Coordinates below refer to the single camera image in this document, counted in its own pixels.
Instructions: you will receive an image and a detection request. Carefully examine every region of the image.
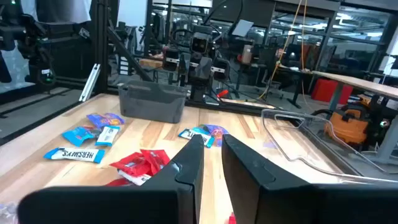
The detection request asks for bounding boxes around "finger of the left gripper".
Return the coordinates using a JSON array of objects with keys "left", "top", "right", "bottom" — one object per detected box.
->
[
  {"left": 194, "top": 57, "right": 231, "bottom": 81},
  {"left": 162, "top": 46, "right": 191, "bottom": 78}
]

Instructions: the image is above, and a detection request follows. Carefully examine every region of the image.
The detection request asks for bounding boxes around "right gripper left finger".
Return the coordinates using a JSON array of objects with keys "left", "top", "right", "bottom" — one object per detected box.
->
[{"left": 17, "top": 134, "right": 205, "bottom": 224}]

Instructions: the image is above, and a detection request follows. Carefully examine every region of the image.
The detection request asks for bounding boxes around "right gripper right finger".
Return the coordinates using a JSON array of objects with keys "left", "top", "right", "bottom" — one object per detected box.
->
[{"left": 221, "top": 134, "right": 398, "bottom": 224}]

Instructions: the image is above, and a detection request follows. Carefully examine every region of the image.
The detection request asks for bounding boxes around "blue white Hershey's bar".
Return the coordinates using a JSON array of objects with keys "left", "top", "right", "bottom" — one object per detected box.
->
[
  {"left": 43, "top": 147, "right": 106, "bottom": 164},
  {"left": 178, "top": 128, "right": 215, "bottom": 149},
  {"left": 95, "top": 125, "right": 121, "bottom": 147}
]

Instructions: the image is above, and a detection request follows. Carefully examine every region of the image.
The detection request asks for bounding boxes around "blue Haribo candy bag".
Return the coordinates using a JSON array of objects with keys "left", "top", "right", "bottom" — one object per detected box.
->
[{"left": 62, "top": 126, "right": 97, "bottom": 147}]

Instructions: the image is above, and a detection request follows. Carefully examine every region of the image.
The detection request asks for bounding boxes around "purple blue candy bag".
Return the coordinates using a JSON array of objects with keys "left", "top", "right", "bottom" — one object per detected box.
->
[{"left": 86, "top": 112, "right": 125, "bottom": 128}]

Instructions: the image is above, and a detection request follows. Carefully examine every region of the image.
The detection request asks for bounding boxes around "purple clear candy bag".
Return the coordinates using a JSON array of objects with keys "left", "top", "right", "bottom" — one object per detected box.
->
[{"left": 0, "top": 201, "right": 18, "bottom": 224}]

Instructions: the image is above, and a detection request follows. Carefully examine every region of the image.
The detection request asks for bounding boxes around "grey plastic bin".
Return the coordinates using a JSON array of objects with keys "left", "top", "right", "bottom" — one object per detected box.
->
[{"left": 118, "top": 80, "right": 188, "bottom": 124}]

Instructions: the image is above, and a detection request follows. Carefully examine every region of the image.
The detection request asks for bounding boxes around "grey flat panel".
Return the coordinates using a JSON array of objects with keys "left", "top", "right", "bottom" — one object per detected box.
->
[{"left": 231, "top": 19, "right": 255, "bottom": 37}]

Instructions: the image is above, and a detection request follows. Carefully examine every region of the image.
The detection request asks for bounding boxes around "clear plastic bin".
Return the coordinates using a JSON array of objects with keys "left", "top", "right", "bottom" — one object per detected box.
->
[{"left": 261, "top": 108, "right": 398, "bottom": 184}]

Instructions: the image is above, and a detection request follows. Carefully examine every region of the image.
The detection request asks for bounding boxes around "silver aluminium bar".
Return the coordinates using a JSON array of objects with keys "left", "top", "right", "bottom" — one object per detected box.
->
[{"left": 78, "top": 63, "right": 101, "bottom": 103}]

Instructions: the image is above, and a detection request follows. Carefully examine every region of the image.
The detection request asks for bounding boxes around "orange shop vacuum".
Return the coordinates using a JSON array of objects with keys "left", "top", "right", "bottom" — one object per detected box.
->
[{"left": 310, "top": 95, "right": 374, "bottom": 146}]

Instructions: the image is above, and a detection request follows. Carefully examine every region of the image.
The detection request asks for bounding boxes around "red box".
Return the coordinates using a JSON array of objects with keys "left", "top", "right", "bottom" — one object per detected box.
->
[{"left": 310, "top": 78, "right": 354, "bottom": 105}]

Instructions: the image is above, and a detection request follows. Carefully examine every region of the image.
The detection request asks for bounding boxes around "person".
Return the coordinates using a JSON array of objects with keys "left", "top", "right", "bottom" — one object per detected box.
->
[{"left": 20, "top": 0, "right": 93, "bottom": 24}]

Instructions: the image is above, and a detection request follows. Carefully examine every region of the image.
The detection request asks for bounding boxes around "wooden desk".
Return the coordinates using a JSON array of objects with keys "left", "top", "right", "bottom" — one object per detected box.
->
[{"left": 278, "top": 67, "right": 398, "bottom": 100}]

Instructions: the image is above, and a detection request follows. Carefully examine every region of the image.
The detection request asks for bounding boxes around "light blue patterned panel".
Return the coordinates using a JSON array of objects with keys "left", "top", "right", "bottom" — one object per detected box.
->
[{"left": 0, "top": 46, "right": 35, "bottom": 93}]

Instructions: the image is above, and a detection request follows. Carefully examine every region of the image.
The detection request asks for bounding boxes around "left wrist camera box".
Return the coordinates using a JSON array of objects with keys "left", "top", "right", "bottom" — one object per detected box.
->
[{"left": 190, "top": 32, "right": 213, "bottom": 54}]

